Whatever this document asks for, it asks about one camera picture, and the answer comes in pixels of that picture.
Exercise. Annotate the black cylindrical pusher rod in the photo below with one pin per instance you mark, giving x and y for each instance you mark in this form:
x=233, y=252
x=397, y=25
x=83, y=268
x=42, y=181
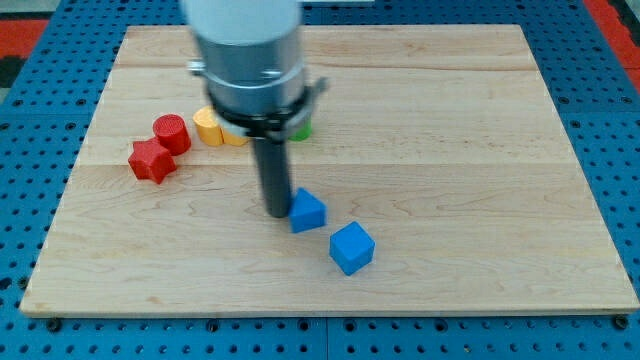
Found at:
x=273, y=172

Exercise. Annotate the black clamp ring mount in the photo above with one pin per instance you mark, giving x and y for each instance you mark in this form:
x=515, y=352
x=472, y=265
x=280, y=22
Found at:
x=275, y=126

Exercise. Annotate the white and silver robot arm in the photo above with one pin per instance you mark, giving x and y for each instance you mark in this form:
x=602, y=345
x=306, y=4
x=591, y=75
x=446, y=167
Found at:
x=252, y=63

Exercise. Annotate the blue cube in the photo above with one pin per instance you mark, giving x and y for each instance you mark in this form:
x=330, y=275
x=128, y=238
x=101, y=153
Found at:
x=351, y=248

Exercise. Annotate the green block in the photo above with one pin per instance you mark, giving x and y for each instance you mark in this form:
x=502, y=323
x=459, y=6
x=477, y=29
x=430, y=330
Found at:
x=303, y=133

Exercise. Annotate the orange-yellow block behind rod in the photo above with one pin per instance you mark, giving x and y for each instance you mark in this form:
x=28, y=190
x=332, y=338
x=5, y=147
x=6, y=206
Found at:
x=231, y=139

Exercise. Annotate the yellow half-round block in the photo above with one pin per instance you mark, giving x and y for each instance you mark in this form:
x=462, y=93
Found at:
x=207, y=127

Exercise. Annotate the blue triangular prism block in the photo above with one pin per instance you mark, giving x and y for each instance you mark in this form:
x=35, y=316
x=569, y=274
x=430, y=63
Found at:
x=307, y=212

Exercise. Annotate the red cylinder block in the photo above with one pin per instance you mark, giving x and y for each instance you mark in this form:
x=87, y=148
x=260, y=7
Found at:
x=171, y=132

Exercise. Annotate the red star block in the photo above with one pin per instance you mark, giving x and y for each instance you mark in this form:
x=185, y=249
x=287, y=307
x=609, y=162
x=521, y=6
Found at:
x=150, y=160

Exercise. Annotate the light wooden board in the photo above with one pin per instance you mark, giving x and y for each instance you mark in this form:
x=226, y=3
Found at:
x=442, y=141

